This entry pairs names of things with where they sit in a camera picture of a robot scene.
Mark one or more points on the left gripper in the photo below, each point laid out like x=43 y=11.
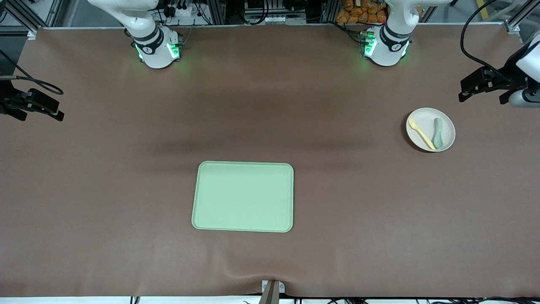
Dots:
x=507 y=78

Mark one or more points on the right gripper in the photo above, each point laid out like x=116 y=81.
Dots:
x=6 y=102

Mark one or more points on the pale green plastic spoon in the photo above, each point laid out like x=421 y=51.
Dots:
x=438 y=137

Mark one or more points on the beige round plate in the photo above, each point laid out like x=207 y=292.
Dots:
x=426 y=122

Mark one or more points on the yellow plastic fork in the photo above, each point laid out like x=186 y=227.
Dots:
x=422 y=134

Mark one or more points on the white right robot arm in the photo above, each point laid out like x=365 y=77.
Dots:
x=156 y=55

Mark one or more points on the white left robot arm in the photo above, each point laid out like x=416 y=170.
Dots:
x=390 y=48

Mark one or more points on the brown table mat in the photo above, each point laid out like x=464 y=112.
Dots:
x=126 y=190

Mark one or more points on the white power strip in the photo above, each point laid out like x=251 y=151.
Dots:
x=179 y=10

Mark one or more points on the orange snack packets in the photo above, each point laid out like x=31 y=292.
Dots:
x=354 y=12

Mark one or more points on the light green rectangular tray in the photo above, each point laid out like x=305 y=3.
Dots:
x=223 y=198

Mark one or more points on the aluminium frame rail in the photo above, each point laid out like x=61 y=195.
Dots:
x=512 y=25
x=12 y=28

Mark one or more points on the aluminium frame post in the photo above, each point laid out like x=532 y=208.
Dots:
x=327 y=10
x=217 y=12

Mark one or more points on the grey metal mount bracket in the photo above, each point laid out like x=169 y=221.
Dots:
x=270 y=293

